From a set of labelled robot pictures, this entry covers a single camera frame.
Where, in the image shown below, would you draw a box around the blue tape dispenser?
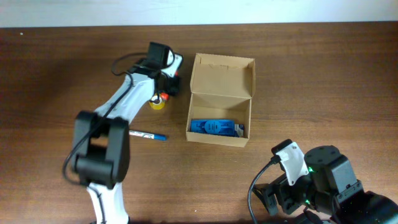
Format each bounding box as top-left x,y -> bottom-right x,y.
190,119 -> 235,137

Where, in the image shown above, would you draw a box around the white blue staples box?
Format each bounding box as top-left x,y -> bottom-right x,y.
234,124 -> 244,138

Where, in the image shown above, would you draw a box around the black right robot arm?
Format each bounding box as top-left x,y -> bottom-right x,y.
247,139 -> 397,224

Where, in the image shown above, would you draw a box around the red black stapler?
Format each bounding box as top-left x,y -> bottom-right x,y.
159,73 -> 180,101

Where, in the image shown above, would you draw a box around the open cardboard box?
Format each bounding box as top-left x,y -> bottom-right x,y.
185,53 -> 256,147

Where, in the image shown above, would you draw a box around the yellow tape roll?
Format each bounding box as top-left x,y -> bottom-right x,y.
149,94 -> 165,110

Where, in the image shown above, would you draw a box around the white blue whiteboard marker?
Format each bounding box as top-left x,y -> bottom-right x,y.
129,130 -> 167,141

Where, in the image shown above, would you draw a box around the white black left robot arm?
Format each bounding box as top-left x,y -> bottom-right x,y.
62,42 -> 183,224

